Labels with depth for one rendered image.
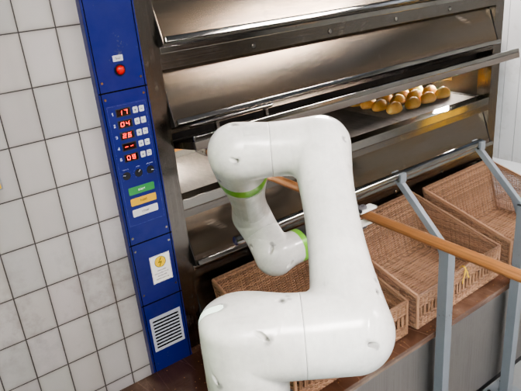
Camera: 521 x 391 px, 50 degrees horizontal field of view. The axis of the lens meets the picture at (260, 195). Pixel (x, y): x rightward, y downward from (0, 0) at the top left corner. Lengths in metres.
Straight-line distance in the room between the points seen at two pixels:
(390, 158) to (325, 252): 1.74
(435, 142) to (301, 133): 1.82
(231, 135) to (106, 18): 0.75
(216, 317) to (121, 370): 1.32
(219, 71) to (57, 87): 0.56
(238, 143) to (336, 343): 0.44
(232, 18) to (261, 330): 1.32
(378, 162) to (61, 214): 1.41
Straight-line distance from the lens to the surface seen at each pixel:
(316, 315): 0.82
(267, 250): 1.44
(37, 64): 1.69
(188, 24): 1.85
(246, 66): 2.01
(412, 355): 2.21
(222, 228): 2.07
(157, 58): 1.82
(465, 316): 2.39
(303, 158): 1.04
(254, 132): 1.07
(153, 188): 1.85
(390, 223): 1.62
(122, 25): 1.73
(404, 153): 2.68
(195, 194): 1.98
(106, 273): 1.92
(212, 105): 1.91
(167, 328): 2.08
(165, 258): 1.95
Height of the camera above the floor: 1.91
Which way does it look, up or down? 23 degrees down
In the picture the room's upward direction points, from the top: 5 degrees counter-clockwise
